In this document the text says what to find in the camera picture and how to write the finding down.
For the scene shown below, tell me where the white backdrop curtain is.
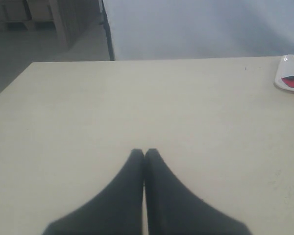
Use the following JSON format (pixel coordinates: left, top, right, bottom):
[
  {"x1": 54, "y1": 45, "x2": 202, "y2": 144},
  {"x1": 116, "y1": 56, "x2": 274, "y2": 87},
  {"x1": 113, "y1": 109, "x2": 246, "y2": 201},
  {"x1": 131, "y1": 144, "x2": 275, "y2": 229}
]
[{"x1": 103, "y1": 0, "x2": 294, "y2": 60}]

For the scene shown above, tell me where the black curtain stand pole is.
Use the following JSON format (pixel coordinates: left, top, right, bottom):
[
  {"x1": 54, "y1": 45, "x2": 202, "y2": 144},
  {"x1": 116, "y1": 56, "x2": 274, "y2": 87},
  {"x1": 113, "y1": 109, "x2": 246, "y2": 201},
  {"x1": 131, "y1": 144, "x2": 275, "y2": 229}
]
[{"x1": 99, "y1": 0, "x2": 115, "y2": 61}]

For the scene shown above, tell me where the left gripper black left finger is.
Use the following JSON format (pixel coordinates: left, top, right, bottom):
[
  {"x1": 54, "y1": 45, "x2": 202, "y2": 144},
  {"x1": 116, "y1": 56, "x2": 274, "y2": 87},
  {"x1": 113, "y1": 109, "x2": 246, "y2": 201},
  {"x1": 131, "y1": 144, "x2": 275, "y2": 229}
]
[{"x1": 44, "y1": 149, "x2": 144, "y2": 235}]

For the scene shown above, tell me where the wooden background furniture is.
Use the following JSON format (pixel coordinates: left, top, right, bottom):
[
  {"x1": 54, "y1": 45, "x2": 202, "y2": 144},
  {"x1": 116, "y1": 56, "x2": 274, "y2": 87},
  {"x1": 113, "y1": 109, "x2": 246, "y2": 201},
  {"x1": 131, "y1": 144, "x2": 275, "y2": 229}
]
[{"x1": 0, "y1": 0, "x2": 100, "y2": 49}]

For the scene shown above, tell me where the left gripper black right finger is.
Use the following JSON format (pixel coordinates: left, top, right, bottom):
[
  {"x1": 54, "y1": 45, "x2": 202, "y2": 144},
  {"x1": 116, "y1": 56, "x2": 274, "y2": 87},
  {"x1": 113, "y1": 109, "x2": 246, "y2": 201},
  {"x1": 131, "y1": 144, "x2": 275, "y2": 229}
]
[{"x1": 145, "y1": 149, "x2": 251, "y2": 235}]

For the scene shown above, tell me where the white rectangular plastic tray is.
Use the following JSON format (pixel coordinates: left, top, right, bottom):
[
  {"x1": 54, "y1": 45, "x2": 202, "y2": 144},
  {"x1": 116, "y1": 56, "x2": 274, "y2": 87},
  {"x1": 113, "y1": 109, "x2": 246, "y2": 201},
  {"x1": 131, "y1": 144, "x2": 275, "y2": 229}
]
[{"x1": 274, "y1": 54, "x2": 294, "y2": 92}]

